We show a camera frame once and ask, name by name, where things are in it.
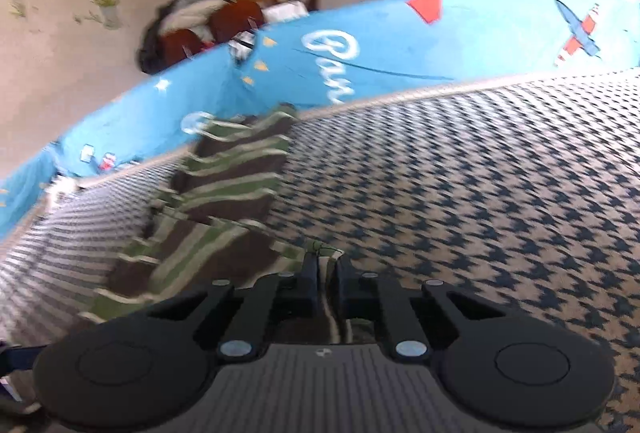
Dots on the houndstooth sofa mat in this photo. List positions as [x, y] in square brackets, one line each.
[475, 193]

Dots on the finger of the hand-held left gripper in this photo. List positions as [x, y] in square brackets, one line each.
[20, 359]

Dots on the brown wooden chair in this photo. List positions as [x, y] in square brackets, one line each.
[235, 22]
[180, 49]

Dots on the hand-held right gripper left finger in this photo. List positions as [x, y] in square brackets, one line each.
[310, 285]

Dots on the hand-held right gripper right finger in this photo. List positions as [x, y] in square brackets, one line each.
[345, 285]

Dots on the blue printed sofa cover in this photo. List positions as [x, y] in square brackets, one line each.
[425, 43]

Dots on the green brown striped t-shirt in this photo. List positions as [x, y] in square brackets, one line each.
[225, 193]

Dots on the dark dining chair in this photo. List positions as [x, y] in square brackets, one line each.
[314, 1]

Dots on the table with white cloth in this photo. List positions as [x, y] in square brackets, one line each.
[285, 11]

